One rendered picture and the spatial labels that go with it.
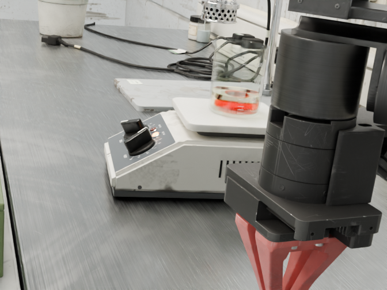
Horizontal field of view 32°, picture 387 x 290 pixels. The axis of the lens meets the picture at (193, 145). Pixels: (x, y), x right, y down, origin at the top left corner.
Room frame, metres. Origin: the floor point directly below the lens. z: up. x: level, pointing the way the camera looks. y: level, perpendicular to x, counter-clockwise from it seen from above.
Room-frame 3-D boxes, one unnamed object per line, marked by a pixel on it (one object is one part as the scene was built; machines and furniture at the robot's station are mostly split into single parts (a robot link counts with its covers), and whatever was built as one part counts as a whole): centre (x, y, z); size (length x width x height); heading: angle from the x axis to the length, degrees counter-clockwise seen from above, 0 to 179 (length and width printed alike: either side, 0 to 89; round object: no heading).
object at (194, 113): (0.76, -0.04, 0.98); 0.12 x 0.12 x 0.01; 13
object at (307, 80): (0.43, -0.08, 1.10); 0.07 x 0.06 x 0.07; 69
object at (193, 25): (1.91, 0.02, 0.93); 0.06 x 0.06 x 0.06
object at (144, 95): (1.19, -0.01, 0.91); 0.30 x 0.20 x 0.01; 110
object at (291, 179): (0.43, -0.08, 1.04); 0.10 x 0.07 x 0.07; 26
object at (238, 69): (0.76, -0.04, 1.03); 0.07 x 0.06 x 0.08; 118
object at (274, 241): (0.44, -0.07, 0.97); 0.07 x 0.07 x 0.09; 26
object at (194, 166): (0.76, -0.01, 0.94); 0.22 x 0.13 x 0.08; 103
